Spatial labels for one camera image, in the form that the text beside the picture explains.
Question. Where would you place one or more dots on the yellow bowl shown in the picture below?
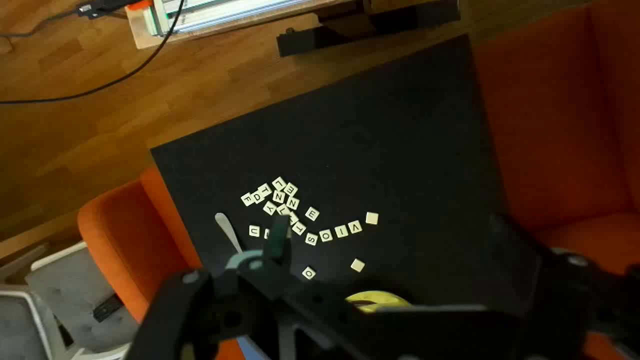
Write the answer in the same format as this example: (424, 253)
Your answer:
(377, 298)

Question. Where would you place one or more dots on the metal spoon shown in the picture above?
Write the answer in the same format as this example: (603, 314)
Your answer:
(222, 222)

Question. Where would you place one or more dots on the cream letter tile l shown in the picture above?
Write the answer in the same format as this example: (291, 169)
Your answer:
(292, 218)

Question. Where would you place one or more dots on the cream letter tile s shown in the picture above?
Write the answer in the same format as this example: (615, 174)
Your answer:
(310, 239)

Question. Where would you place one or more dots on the orange black clamp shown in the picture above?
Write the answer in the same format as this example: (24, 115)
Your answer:
(106, 7)

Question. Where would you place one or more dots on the orange fabric sofa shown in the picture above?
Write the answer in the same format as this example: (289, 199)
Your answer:
(552, 133)

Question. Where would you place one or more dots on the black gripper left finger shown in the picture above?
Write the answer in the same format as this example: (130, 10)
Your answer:
(200, 313)

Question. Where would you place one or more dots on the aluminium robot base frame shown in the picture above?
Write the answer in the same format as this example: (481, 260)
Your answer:
(220, 17)

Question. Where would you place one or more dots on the black flat bar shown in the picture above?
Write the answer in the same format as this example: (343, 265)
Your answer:
(347, 36)

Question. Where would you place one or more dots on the black square side table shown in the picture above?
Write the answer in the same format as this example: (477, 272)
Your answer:
(372, 133)

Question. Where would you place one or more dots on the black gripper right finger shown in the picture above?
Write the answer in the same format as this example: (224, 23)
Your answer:
(572, 301)

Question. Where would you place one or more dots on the orange fabric armchair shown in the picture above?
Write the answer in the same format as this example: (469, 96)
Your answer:
(126, 227)

